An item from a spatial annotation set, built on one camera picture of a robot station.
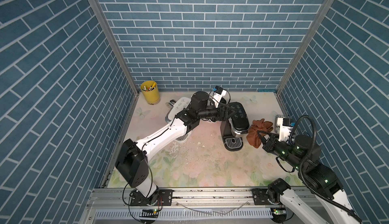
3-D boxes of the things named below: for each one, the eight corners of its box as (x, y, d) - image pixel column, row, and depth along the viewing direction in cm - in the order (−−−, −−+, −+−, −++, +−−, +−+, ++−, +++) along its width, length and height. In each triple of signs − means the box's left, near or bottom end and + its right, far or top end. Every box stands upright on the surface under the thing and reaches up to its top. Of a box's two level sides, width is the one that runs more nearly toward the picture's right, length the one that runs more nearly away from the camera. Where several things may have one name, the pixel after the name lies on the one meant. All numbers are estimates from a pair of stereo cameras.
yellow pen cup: (144, 104, 114) (138, 90, 103) (147, 94, 121) (142, 80, 110) (159, 104, 114) (154, 90, 103) (161, 94, 121) (157, 80, 110)
